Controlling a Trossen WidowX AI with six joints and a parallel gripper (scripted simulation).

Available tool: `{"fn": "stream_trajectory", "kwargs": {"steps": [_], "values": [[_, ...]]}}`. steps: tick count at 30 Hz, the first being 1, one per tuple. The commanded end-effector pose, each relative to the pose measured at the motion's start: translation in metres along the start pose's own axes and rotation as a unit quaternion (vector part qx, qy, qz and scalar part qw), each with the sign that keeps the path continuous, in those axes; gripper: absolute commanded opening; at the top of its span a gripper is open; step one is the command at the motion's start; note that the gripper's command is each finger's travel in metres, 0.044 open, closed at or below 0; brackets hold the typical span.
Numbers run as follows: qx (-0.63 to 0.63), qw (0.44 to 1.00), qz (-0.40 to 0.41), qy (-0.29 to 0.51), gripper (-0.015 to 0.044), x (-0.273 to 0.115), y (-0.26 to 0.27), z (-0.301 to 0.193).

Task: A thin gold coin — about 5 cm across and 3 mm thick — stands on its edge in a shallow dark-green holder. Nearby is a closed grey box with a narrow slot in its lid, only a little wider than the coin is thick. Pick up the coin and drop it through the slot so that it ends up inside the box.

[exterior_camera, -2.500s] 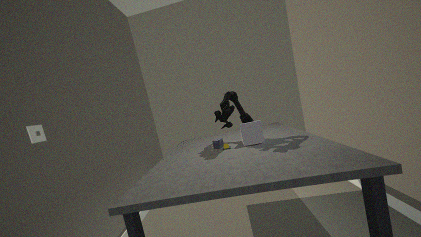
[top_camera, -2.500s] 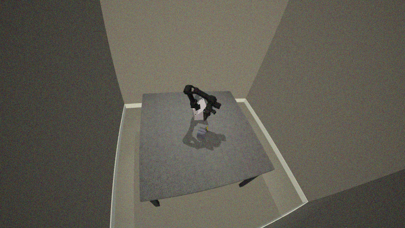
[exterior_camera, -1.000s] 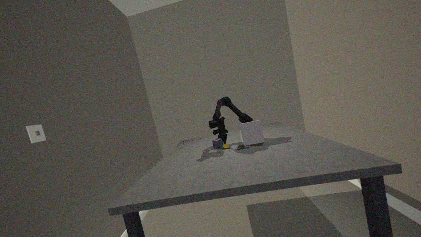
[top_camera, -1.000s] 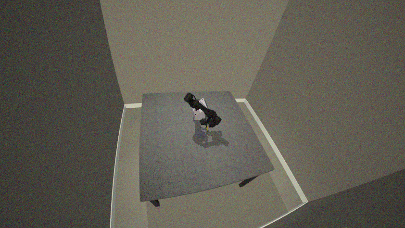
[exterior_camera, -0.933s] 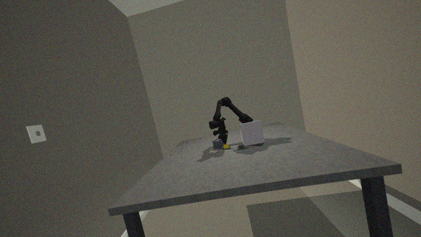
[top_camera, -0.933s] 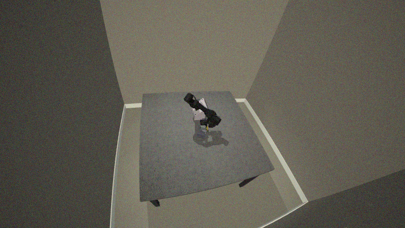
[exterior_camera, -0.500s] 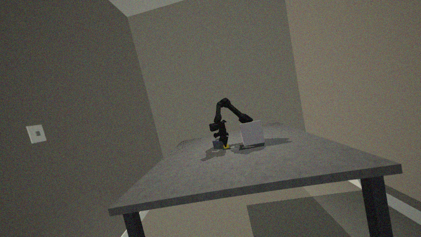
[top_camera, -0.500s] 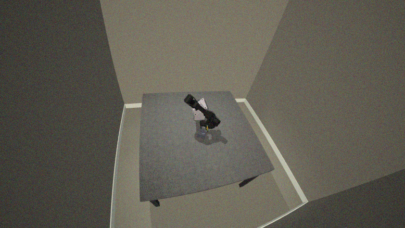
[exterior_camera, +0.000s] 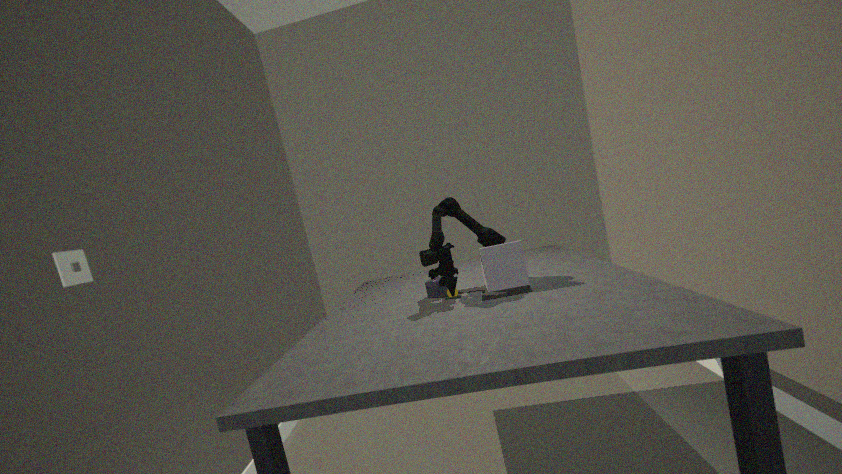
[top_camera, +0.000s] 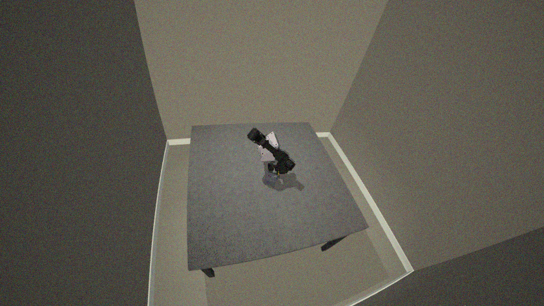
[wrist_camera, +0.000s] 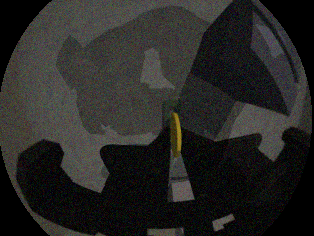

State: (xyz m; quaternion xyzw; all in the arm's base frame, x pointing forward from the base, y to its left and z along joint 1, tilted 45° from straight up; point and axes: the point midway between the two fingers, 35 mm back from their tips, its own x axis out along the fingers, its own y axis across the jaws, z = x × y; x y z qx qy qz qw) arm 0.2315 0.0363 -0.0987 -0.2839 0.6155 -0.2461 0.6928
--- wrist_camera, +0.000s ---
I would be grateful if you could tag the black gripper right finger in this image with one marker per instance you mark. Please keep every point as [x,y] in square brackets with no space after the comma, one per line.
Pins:
[204,158]

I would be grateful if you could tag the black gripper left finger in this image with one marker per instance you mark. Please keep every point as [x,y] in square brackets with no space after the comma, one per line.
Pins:
[152,159]

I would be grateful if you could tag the gold coin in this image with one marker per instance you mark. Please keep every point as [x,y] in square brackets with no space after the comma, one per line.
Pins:
[175,134]

